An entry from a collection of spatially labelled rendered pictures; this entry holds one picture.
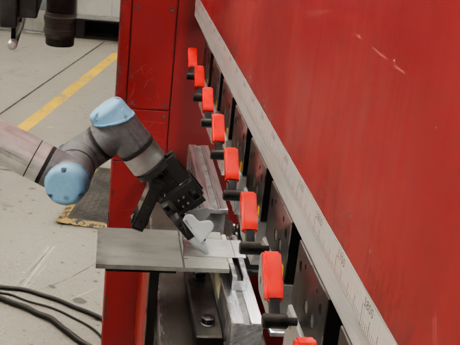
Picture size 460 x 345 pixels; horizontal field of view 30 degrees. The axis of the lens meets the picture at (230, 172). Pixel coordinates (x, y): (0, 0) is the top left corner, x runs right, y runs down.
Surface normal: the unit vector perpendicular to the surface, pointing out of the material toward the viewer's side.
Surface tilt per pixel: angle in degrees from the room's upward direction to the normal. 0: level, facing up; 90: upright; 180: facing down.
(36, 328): 0
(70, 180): 90
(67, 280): 0
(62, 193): 90
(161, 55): 90
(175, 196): 90
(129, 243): 0
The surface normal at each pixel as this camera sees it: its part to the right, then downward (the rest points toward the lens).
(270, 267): 0.15, -0.51
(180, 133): 0.12, 0.34
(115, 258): 0.10, -0.94
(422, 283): -0.99, -0.05
